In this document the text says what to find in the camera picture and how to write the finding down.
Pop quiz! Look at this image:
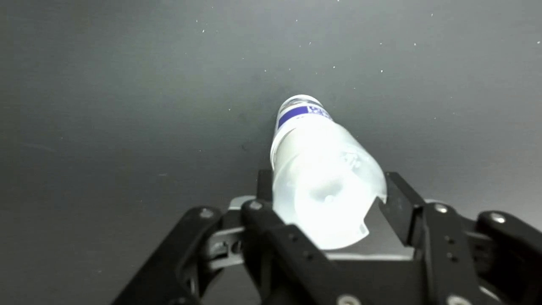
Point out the white blue spray can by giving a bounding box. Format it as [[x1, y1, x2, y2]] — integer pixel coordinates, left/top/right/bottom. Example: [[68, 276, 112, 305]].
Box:
[[275, 93, 332, 136]]

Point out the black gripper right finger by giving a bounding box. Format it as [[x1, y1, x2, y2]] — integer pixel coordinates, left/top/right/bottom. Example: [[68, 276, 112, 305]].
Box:
[[361, 171, 542, 305]]

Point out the clear plastic cup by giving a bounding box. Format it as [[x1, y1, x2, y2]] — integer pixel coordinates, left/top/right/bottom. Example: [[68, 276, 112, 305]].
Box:
[[270, 119, 390, 253]]

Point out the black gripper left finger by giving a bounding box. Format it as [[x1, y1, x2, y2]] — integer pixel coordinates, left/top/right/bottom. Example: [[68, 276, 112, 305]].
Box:
[[110, 168, 343, 305]]

